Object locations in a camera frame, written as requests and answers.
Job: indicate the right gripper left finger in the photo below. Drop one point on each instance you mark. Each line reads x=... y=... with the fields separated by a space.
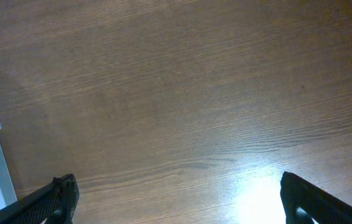
x=54 y=203

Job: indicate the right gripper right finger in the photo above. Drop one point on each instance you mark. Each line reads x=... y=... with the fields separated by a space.
x=303 y=202

